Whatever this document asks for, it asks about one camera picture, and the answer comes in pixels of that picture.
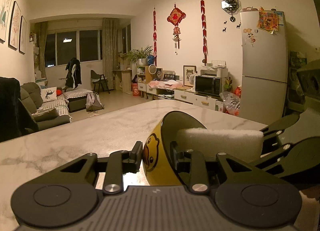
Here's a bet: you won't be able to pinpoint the yellow duck bowl black inside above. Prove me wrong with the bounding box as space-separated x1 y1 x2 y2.
143 111 204 186

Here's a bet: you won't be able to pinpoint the white sponge block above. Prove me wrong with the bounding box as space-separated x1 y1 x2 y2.
174 128 264 163

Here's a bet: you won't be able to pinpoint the plastic bag with red items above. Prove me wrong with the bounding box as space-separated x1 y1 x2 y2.
220 85 242 116

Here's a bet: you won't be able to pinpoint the white tv cabinet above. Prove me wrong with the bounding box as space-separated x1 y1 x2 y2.
137 83 225 112

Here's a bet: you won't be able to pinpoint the silver refrigerator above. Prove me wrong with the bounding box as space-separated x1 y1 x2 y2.
239 10 288 124

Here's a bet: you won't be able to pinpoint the grey backpack on floor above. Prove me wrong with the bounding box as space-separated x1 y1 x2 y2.
86 92 104 112

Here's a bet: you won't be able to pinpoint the black microwave oven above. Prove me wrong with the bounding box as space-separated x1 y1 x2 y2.
195 76 225 96

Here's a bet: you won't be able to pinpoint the white printer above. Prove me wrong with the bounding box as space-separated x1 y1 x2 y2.
200 60 228 78

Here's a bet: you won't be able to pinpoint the black folding chair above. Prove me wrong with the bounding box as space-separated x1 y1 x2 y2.
90 70 110 94

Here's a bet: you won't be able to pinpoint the framed picture on cabinet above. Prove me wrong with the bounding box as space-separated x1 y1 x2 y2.
183 65 197 87

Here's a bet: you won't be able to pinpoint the clothes on rack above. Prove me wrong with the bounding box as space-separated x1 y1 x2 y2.
66 57 82 89

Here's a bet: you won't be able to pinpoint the green potted plant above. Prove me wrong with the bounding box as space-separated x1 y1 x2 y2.
124 46 153 64

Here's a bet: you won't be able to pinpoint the white deer cushion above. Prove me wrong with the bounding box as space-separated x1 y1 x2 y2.
41 87 57 102

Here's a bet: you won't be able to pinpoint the grey sofa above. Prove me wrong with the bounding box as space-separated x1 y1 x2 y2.
21 82 92 130

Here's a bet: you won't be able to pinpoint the black coat on chair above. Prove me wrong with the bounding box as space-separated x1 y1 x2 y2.
1 77 39 142

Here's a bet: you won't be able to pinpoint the right red firecracker string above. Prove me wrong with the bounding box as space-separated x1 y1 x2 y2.
198 0 209 64

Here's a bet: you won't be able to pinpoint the red firecracker string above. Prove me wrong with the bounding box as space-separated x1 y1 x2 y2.
198 0 209 64
152 7 158 66

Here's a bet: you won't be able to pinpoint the deer antler wall clock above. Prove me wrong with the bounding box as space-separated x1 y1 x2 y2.
221 0 240 23

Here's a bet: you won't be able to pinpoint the left red firecracker string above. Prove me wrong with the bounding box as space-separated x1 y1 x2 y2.
152 7 158 66

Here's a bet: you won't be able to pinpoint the red knot wall ornament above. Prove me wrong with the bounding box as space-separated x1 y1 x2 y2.
167 4 186 55

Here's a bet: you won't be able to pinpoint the framed wall picture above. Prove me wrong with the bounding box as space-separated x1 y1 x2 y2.
19 16 27 54
0 0 12 42
9 1 21 50

